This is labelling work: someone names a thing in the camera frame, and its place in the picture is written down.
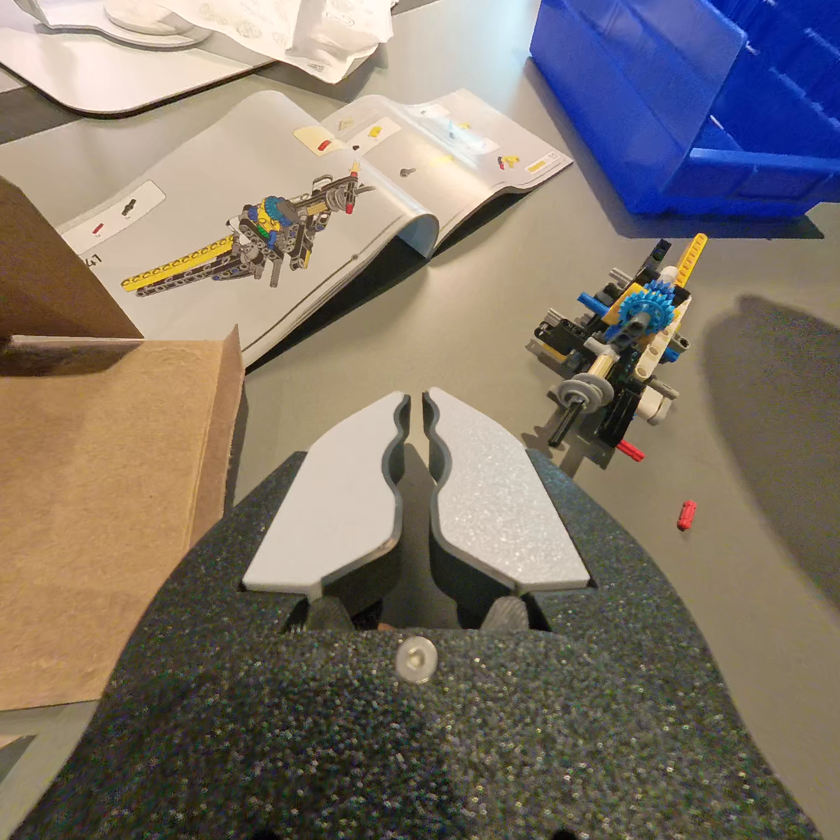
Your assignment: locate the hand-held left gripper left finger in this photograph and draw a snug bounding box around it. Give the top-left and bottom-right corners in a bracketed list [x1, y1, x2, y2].
[241, 391, 412, 624]

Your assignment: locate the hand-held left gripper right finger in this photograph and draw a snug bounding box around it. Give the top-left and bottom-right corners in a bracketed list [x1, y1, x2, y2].
[423, 387, 592, 630]

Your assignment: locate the partly built lego model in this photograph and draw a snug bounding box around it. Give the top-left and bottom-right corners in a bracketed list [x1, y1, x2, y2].
[525, 233, 710, 468]

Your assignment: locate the blue plastic parts bin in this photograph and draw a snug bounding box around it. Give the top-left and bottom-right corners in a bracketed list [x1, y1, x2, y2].
[529, 0, 840, 219]

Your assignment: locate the open lego instruction booklet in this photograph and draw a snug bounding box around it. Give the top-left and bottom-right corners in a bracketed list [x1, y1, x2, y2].
[56, 88, 573, 368]

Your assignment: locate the brown cardboard box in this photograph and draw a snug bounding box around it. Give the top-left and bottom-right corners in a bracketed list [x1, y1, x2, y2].
[0, 177, 245, 713]

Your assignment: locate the white flat board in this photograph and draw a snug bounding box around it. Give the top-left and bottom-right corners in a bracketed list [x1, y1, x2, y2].
[13, 0, 299, 52]

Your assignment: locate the white round stand base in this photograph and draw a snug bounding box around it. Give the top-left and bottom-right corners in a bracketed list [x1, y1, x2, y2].
[104, 0, 212, 48]

